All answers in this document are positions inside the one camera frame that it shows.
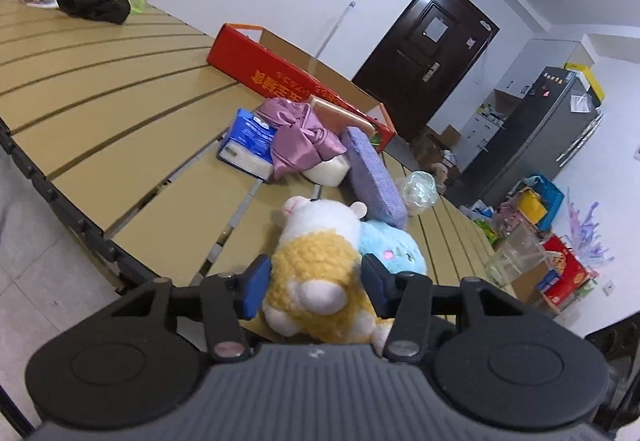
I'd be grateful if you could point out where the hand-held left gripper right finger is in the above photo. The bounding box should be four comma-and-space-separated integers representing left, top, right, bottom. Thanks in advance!
360, 253, 527, 365

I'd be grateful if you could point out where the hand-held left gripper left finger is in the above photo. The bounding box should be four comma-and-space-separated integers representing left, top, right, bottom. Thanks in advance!
110, 254, 272, 364

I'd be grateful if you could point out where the yellow and white plush toy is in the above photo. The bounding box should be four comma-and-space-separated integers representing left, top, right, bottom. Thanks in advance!
262, 195, 394, 357

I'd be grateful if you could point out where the pink sponge block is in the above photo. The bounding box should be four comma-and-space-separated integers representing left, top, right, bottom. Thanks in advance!
307, 94, 377, 134

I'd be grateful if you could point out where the red cardboard box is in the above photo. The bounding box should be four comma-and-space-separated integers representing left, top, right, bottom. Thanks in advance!
207, 23, 397, 153

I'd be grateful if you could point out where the light blue plush toy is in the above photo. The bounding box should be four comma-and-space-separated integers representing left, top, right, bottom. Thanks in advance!
357, 218, 428, 275

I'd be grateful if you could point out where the crumpled clear plastic wrap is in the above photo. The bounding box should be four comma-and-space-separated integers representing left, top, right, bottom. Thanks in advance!
395, 170, 440, 216

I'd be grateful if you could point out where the purple sponge pad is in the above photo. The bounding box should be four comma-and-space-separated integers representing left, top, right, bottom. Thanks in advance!
340, 126, 409, 230

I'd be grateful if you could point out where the small white plush toy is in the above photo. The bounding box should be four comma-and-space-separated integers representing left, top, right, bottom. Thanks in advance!
300, 155, 351, 187

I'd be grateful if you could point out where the clear plastic cup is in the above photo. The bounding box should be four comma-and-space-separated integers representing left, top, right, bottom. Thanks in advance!
483, 223, 549, 292

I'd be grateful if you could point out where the pile of cardboard boxes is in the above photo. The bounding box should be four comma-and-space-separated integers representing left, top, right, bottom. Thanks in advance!
409, 125, 464, 184

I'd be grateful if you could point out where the blue tissue pack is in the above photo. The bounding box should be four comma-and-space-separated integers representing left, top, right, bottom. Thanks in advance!
216, 108, 279, 183

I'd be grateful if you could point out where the purple satin cloth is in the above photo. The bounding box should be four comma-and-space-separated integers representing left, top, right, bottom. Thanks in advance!
256, 97, 348, 180

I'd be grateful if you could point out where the blue toy bin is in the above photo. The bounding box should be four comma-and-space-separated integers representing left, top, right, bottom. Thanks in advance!
509, 174, 566, 233

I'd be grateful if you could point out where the white cabinet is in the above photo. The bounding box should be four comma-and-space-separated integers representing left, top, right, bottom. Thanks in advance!
457, 88, 527, 172

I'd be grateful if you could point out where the red snack box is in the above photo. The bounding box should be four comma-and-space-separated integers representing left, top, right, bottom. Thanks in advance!
536, 234, 594, 313

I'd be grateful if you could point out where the grey refrigerator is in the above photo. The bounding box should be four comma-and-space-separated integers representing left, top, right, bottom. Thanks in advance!
444, 65, 604, 210

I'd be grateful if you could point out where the dark brown door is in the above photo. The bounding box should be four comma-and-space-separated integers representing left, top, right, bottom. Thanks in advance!
352, 0, 501, 142

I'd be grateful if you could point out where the white mop pole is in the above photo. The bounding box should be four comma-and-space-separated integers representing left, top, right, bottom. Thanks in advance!
314, 0, 357, 60

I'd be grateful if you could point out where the yellow box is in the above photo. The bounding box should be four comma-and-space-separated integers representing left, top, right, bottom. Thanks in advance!
564, 61, 606, 102

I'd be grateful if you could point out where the black cloth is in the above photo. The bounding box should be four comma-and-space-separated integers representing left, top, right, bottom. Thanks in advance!
56, 0, 132, 26

